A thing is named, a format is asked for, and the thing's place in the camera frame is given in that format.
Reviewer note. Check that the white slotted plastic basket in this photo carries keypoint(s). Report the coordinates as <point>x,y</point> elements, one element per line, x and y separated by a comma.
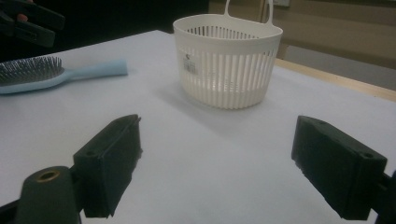
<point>224,77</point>

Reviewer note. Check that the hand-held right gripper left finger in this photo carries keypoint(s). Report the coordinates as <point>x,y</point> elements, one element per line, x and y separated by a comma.
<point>107,165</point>

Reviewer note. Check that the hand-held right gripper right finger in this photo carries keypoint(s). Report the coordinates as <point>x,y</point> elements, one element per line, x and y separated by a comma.
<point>336,168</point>

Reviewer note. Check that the light blue hairbrush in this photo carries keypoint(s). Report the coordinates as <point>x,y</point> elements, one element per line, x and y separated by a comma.
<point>46,77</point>

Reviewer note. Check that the white wall socket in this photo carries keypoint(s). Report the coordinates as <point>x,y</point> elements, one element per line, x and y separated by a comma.
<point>281,2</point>

